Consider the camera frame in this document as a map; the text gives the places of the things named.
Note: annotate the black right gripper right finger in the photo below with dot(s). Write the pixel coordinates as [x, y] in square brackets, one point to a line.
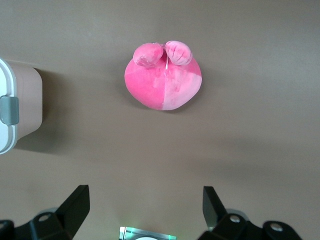
[215, 212]

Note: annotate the pink plastic box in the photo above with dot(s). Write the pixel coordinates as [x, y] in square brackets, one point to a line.
[27, 100]

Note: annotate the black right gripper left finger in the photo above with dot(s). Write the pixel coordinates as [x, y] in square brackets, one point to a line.
[72, 207]

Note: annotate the pink plush toy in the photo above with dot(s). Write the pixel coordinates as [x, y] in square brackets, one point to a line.
[155, 85]

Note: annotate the white box lid grey clips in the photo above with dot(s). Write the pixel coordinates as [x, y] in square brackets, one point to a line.
[6, 82]

